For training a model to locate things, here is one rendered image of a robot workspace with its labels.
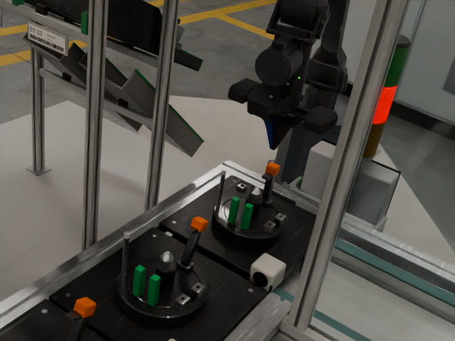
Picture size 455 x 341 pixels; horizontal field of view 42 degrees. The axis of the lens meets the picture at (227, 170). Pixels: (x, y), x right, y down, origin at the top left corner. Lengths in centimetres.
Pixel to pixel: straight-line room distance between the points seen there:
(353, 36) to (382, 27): 354
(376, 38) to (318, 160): 20
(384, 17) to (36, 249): 77
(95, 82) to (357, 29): 343
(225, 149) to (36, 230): 57
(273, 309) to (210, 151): 67
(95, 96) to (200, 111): 85
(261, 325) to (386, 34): 47
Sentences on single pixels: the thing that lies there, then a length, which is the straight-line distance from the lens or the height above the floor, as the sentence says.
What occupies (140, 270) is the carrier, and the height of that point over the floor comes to 104.
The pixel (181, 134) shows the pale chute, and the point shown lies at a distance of 120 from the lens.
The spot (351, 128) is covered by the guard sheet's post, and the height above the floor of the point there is 130.
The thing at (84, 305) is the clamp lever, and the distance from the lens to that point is 78.
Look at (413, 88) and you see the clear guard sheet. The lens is 73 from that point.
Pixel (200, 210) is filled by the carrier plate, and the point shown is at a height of 97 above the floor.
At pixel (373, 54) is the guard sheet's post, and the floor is 140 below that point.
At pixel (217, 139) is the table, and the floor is 86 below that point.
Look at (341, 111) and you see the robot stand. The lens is 143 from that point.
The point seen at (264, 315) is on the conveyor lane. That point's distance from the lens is 97.
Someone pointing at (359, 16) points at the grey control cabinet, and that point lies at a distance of 423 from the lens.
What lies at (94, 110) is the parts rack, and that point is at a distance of 94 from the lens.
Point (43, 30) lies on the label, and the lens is 98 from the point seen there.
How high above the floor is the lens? 162
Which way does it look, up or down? 31 degrees down
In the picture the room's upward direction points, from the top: 10 degrees clockwise
